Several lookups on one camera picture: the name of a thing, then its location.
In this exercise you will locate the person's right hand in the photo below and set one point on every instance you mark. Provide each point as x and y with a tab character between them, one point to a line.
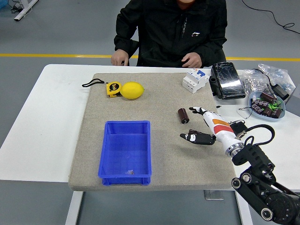
120	58

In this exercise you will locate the person's left hand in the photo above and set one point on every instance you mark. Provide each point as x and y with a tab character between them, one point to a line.
194	60

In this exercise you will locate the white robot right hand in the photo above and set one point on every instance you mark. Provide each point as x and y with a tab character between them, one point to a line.
222	133

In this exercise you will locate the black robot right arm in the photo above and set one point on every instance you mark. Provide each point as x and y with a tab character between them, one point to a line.
269	192

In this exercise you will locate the blue plastic box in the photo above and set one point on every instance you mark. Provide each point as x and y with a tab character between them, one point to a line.
126	152

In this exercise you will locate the white circuit breaker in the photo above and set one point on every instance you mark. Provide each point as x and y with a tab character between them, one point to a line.
194	80

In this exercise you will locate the yellow tape measure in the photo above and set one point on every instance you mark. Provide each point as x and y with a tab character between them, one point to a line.
113	89

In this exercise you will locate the yellow lemon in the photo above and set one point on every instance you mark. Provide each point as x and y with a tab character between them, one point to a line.
132	90

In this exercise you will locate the black film-wrapped device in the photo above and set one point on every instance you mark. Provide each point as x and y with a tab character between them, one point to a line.
226	80

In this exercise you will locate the person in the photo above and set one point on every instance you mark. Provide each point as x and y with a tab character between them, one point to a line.
168	30

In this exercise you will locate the dark brown capacitor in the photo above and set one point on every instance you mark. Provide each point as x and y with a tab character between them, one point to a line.
268	97
260	103
267	111
257	109
277	113

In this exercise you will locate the light blue bowl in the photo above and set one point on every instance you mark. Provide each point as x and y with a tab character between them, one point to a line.
254	95

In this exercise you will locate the green plastic connectors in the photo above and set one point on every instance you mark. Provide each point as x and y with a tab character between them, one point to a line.
274	106

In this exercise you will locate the clear bag of metal washers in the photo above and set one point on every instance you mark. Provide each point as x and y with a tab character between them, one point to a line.
252	80

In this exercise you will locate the grey-brown mat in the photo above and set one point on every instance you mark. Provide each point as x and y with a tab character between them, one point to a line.
164	164

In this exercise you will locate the black power adapter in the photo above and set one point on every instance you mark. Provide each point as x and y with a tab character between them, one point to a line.
281	92

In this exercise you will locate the clear bag of blue parts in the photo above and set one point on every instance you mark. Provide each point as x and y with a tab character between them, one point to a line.
279	76

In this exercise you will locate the white table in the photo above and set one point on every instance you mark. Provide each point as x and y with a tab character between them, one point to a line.
47	117

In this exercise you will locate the small metal screws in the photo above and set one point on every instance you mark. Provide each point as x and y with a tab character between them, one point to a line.
129	172

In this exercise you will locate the blue object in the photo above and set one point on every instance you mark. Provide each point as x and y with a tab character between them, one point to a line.
2	3

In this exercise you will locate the grey metal table bracket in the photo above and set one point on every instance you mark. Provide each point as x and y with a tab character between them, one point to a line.
213	195

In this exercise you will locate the white metal frame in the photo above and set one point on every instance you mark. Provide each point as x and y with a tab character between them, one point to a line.
24	10

